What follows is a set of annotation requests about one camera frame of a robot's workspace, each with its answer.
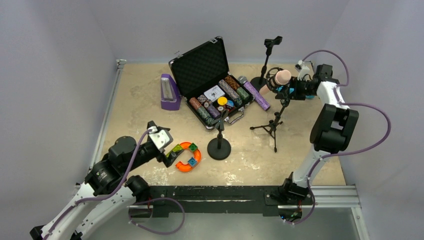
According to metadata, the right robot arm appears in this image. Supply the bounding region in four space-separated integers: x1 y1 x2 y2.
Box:
274 60 359 202

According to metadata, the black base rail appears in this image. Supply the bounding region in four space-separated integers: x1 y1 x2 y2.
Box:
129 185 313 219

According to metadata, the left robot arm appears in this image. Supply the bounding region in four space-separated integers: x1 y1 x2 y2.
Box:
29 121 174 240

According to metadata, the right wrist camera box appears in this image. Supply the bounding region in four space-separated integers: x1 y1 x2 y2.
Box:
294 60 311 80

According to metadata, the beige pink microphone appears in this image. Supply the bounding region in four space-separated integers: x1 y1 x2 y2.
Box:
259 67 292 95

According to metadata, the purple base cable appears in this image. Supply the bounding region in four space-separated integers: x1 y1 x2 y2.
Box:
128 197 186 237

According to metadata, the lime green long brick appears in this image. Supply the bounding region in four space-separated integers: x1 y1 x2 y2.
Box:
166 144 184 159

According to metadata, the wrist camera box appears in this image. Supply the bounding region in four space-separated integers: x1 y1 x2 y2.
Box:
294 60 311 80
148 130 174 153

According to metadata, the purple metronome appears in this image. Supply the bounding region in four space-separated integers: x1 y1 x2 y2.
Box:
160 73 181 111

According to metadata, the green square brick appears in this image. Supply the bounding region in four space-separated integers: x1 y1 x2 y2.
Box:
188 143 198 153

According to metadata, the black tripod shock-mount stand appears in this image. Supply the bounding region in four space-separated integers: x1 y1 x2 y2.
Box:
249 88 290 153

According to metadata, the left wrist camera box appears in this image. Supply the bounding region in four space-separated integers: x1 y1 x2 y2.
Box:
148 130 174 153

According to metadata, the blue square brick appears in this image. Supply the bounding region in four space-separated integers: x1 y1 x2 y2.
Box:
188 157 198 167

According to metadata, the purple glitter microphone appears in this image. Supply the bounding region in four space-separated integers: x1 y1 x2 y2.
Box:
237 76 271 111

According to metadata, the white playing card box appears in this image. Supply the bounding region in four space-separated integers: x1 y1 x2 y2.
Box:
203 85 226 102

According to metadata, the black poker chip case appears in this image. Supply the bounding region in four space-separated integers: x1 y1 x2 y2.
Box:
168 36 248 131

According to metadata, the yellow dealer button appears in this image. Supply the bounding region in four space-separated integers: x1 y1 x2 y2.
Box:
217 96 228 106

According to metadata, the orange curved toy track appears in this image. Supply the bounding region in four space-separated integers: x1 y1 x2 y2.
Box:
175 141 202 173

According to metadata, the black round-base stand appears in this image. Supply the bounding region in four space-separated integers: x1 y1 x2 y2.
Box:
207 109 231 161
250 36 283 91

